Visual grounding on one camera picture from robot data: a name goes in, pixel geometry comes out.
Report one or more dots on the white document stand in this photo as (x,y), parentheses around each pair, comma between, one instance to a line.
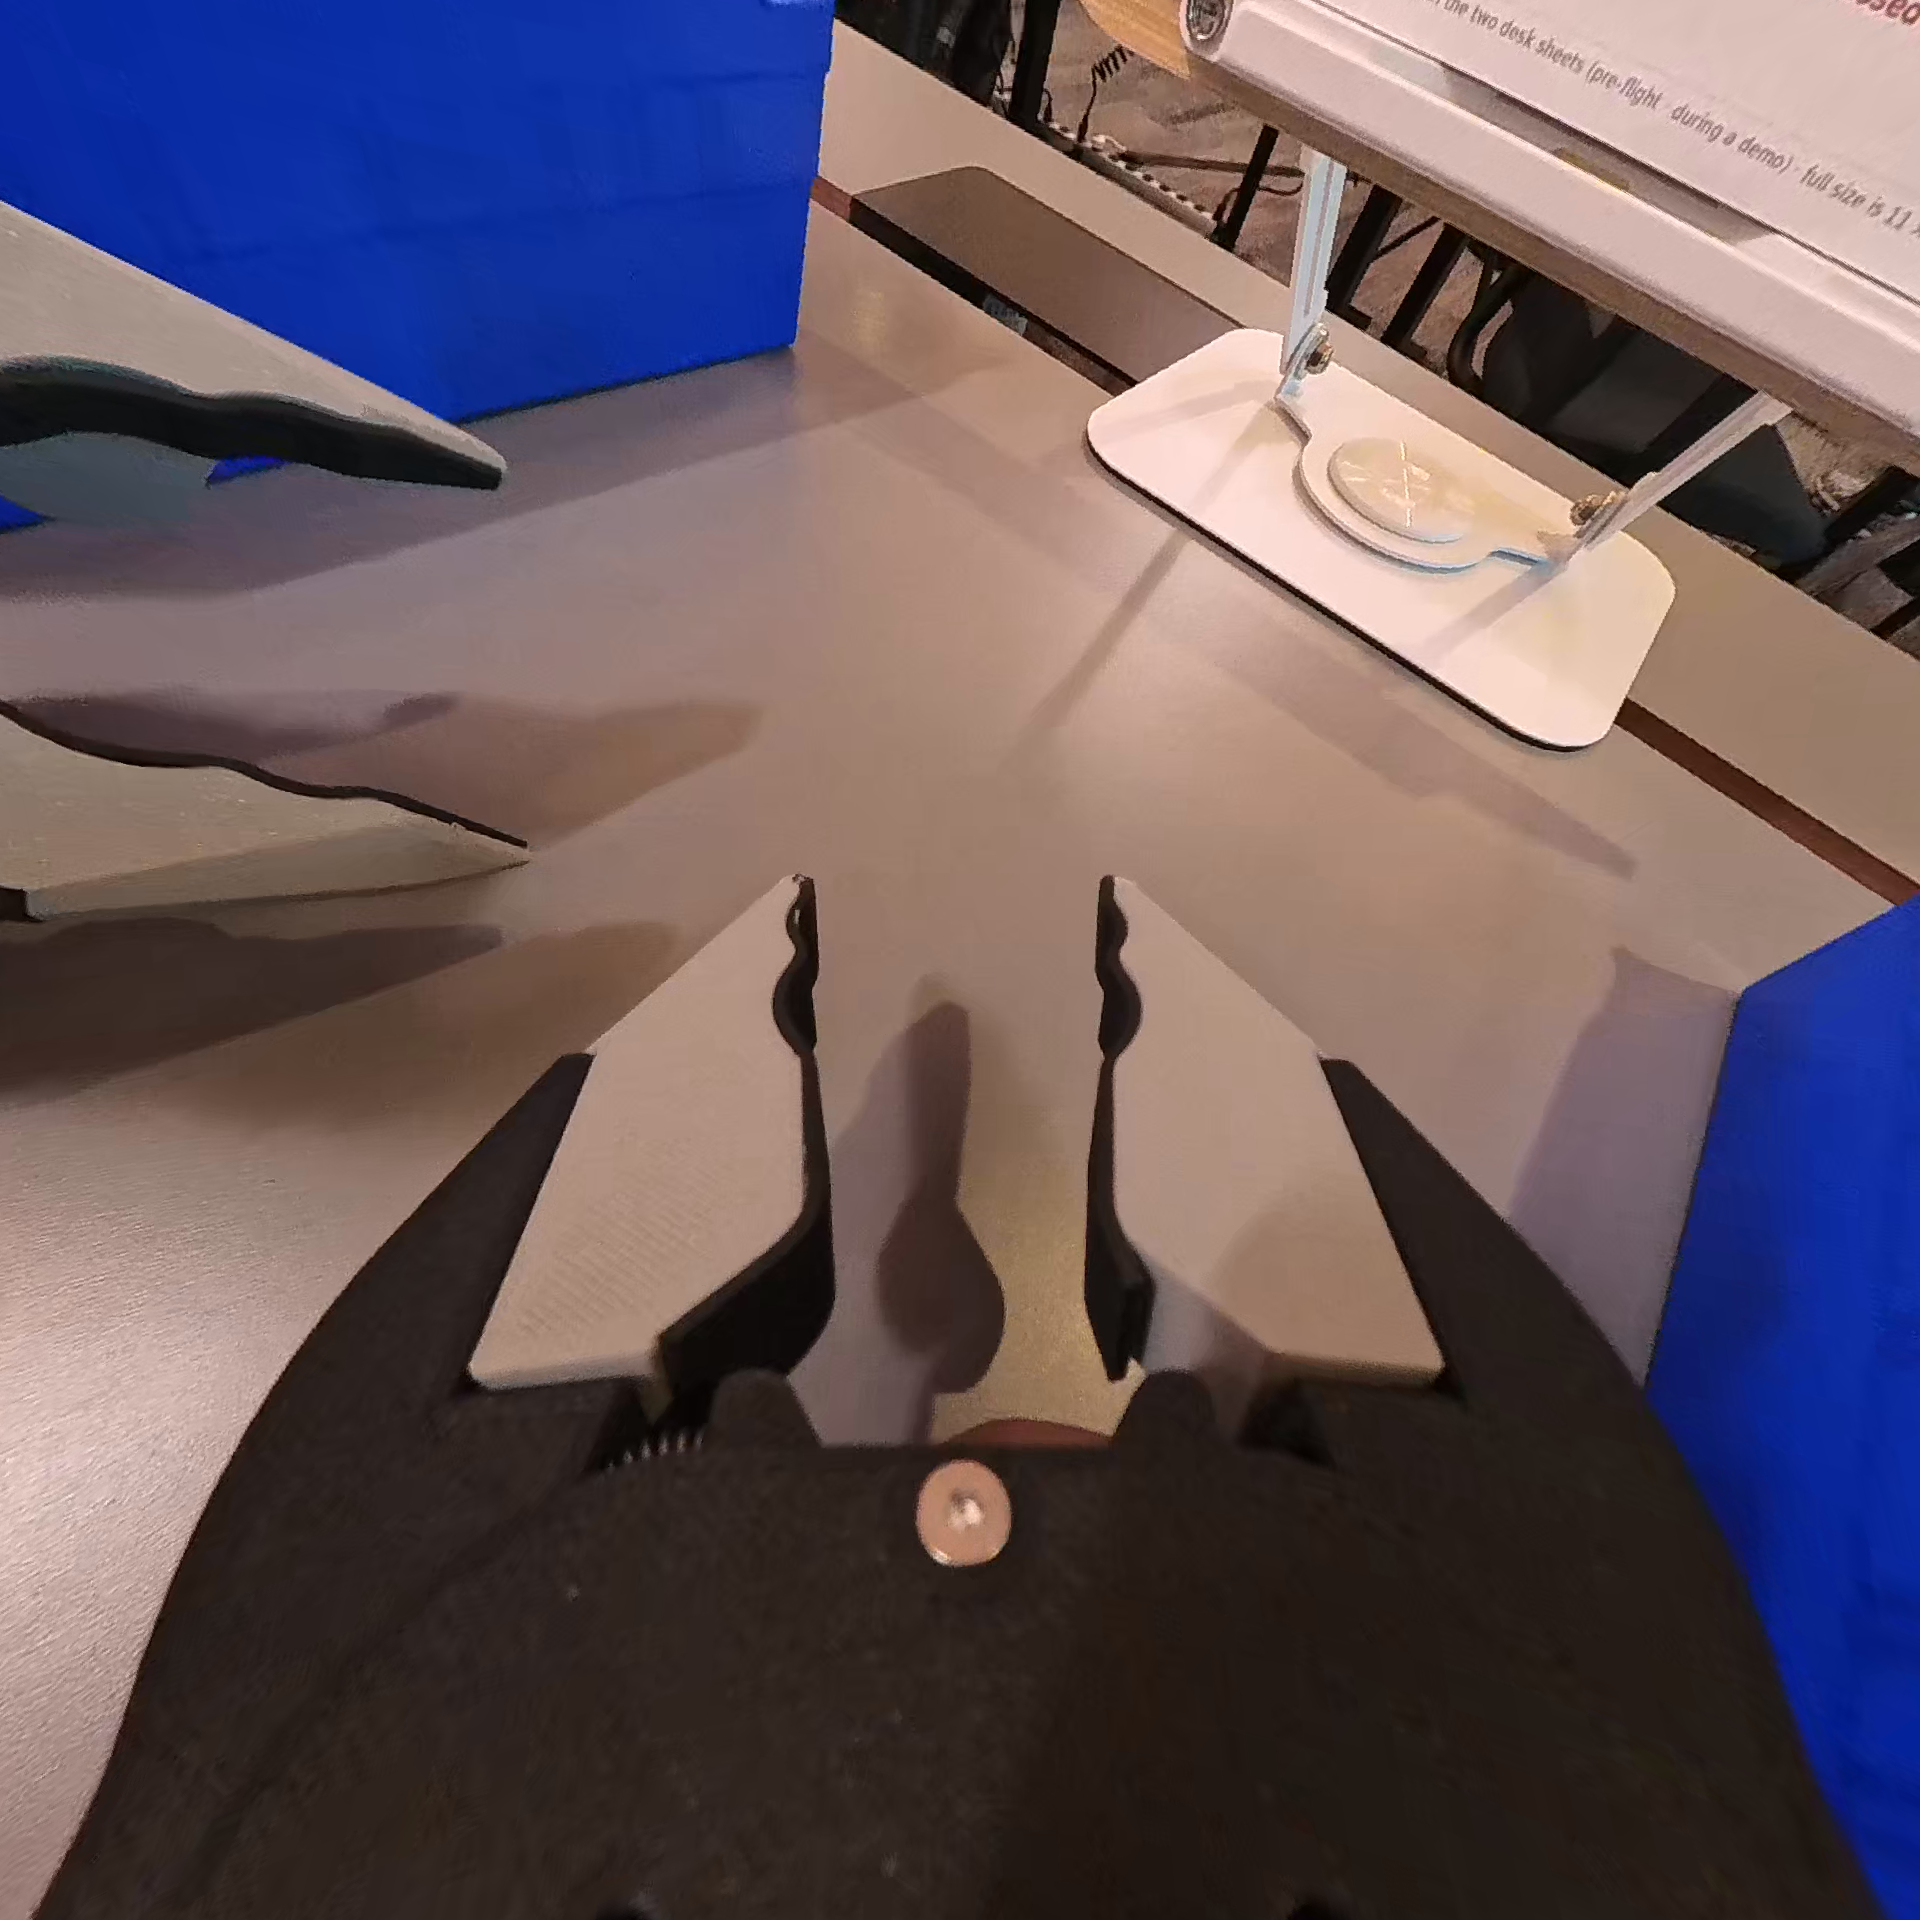
(1202,450)

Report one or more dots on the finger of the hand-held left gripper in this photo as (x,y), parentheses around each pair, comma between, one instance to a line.
(150,316)
(150,840)

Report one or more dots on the blue plastic bin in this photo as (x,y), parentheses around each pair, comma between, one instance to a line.
(1799,1349)
(452,180)

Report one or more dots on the printed instruction sheet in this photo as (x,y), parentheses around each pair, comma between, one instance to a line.
(1725,120)

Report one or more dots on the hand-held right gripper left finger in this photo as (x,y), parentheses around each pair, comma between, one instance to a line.
(662,1200)

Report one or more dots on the black desk plate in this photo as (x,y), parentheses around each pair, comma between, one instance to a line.
(1021,255)

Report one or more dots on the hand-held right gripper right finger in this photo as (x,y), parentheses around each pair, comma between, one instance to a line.
(1261,1200)

